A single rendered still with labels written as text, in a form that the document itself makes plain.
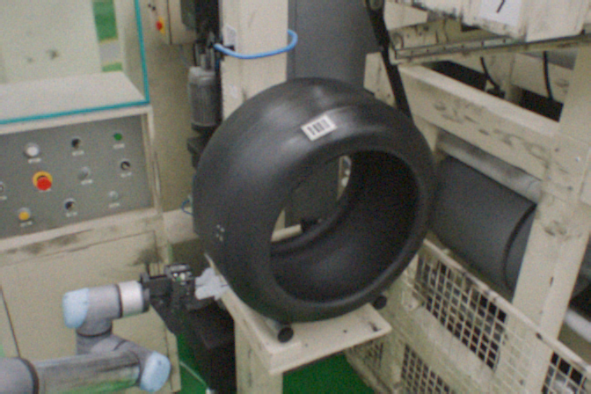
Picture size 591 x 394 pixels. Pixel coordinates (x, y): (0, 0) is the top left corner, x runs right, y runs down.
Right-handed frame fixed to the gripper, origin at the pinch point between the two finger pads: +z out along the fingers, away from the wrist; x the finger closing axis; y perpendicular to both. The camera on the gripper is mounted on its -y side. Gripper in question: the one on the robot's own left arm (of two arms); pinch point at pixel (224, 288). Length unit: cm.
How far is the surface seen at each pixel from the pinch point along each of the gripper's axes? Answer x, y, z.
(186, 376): 75, -100, 21
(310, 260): 13.3, -5.7, 31.8
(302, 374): 54, -94, 65
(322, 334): -3.3, -18.3, 28.5
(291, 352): -8.9, -16.1, 15.8
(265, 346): -6.1, -15.1, 9.7
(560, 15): -34, 71, 42
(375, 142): -12.1, 40.4, 26.0
